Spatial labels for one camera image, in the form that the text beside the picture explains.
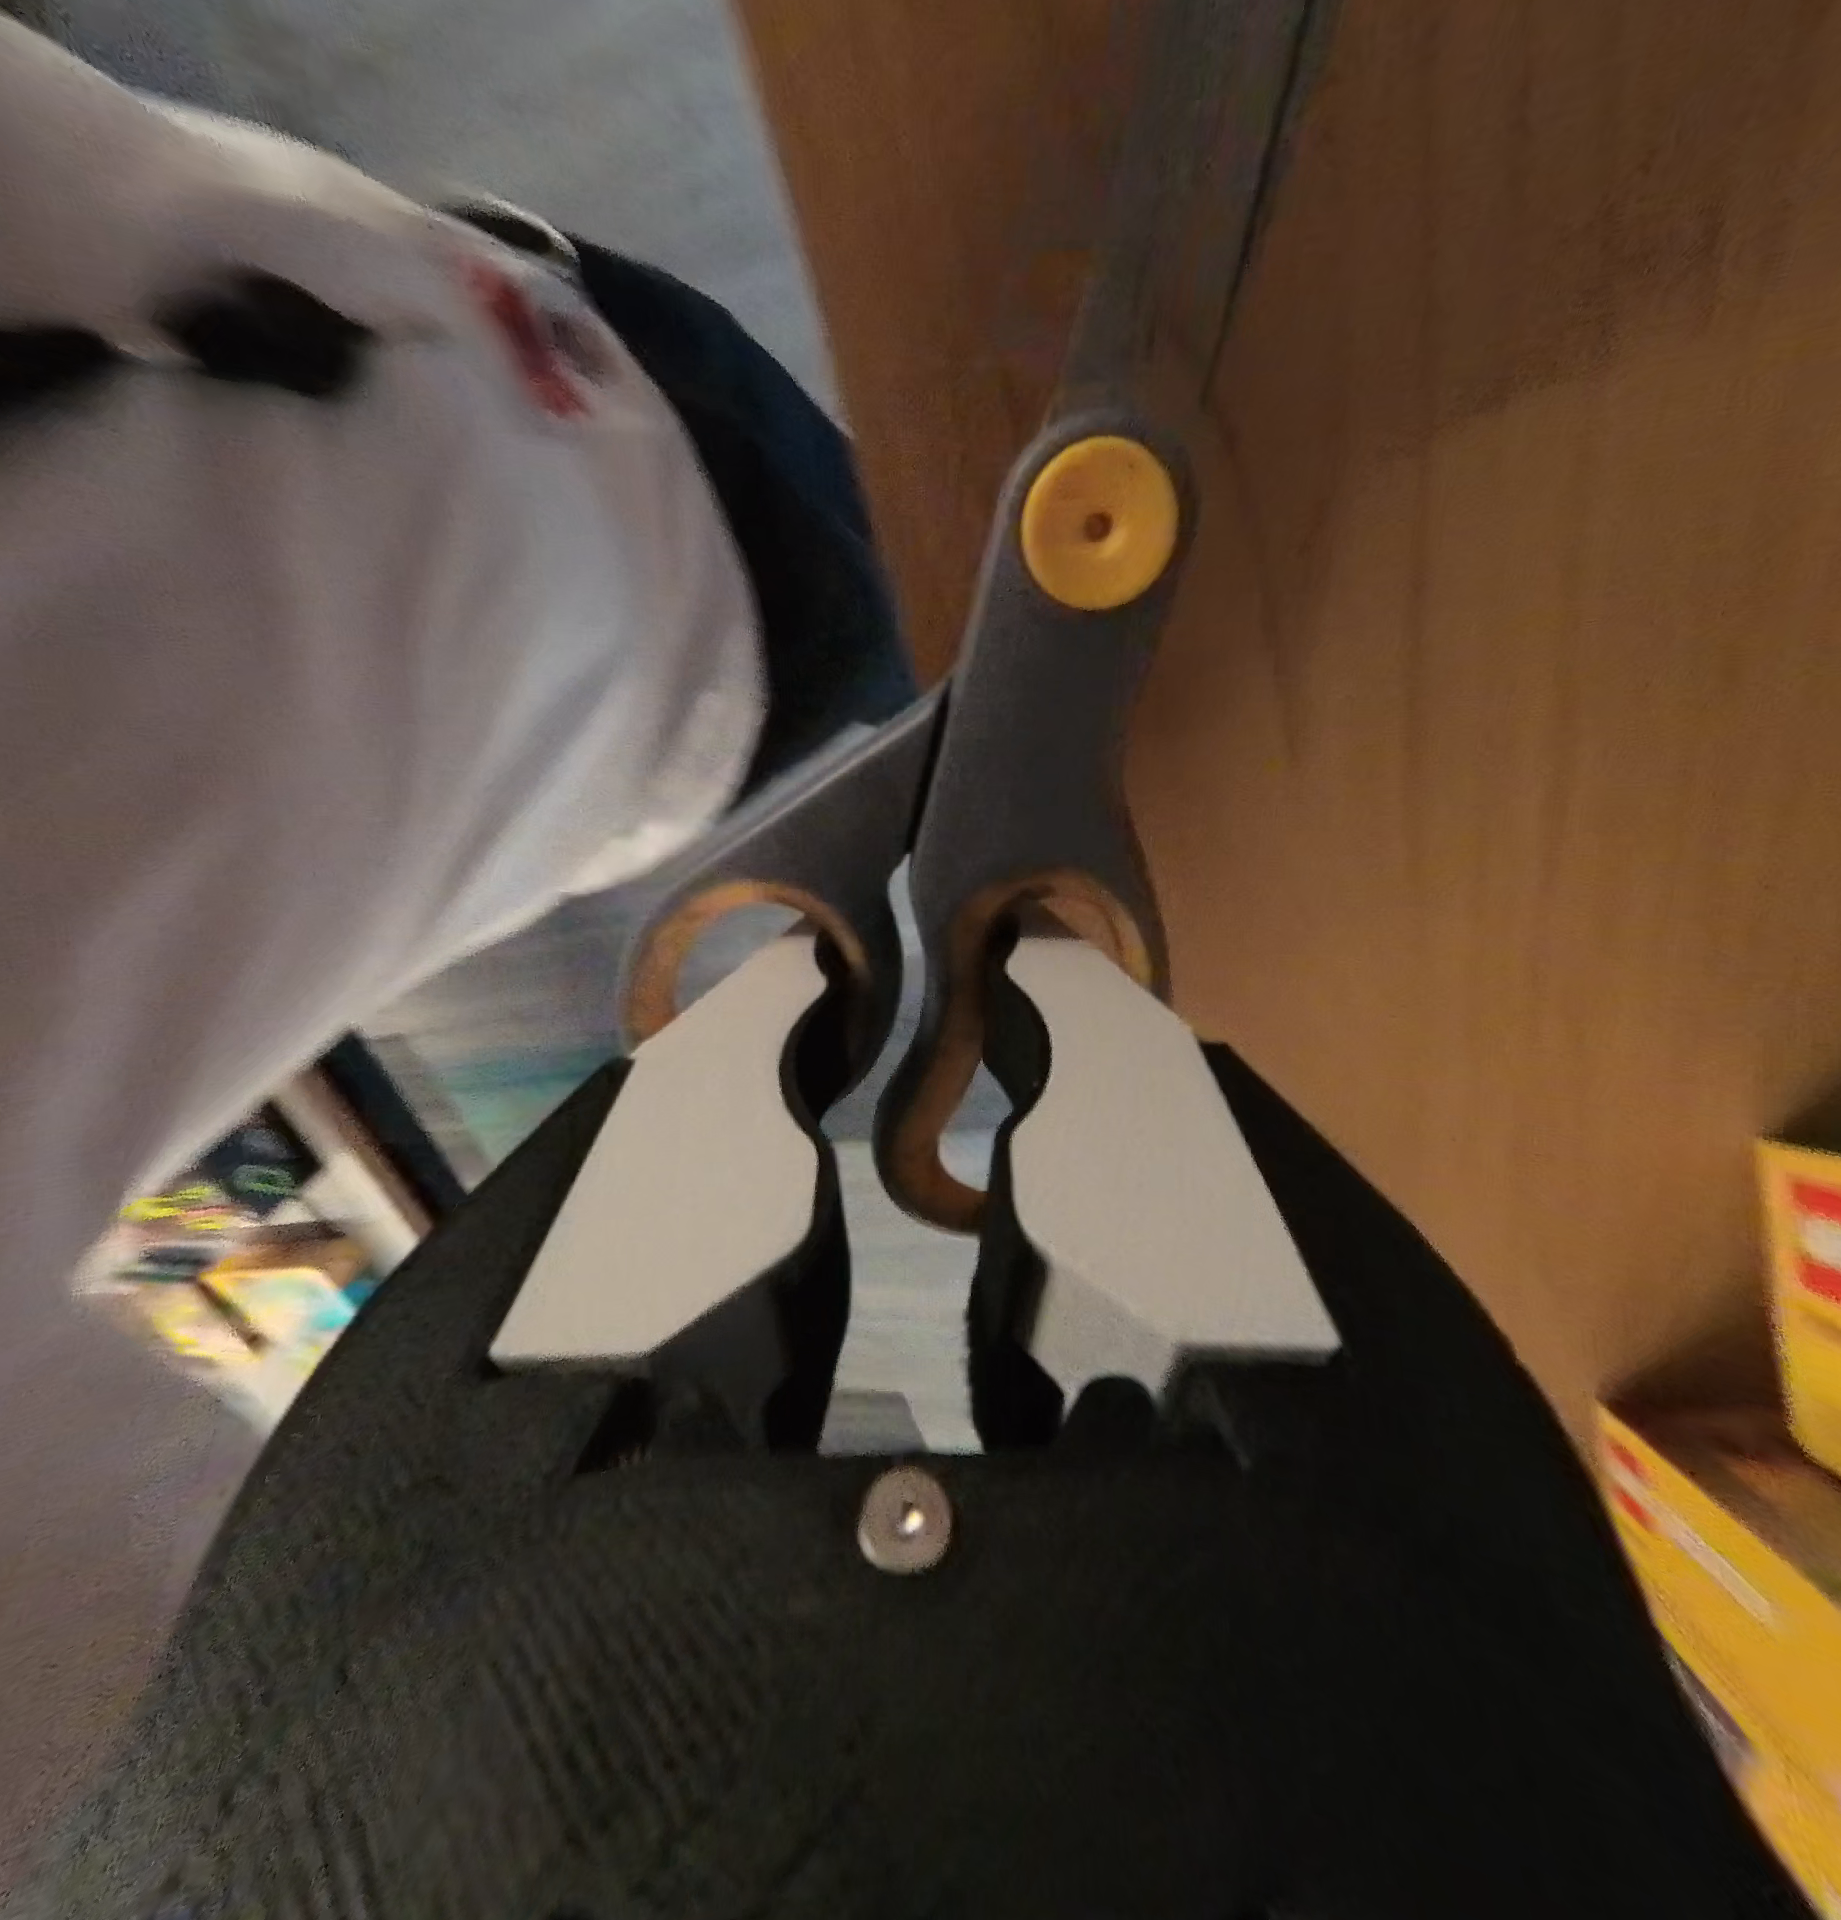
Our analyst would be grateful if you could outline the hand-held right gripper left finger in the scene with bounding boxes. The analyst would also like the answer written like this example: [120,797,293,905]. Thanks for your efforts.
[494,935,854,1396]

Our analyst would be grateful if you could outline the dark blue garment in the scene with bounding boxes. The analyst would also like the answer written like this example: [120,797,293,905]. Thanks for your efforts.
[456,195,922,811]

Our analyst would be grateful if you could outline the colourful toy boxes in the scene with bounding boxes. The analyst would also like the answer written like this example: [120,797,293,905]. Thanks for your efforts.
[82,1109,442,1412]

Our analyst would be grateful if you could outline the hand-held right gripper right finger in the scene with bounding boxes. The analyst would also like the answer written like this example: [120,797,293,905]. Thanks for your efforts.
[974,942,1348,1405]

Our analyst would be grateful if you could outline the yellow toy box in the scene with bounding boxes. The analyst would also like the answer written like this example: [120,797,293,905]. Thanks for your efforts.
[1597,1405,1841,1920]
[1754,1136,1841,1502]

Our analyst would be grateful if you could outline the white shirt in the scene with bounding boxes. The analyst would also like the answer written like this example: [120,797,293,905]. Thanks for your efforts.
[0,0,771,1412]

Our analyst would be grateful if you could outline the grey yellow scissors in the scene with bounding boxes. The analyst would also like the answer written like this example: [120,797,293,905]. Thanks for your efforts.
[614,0,1348,1238]

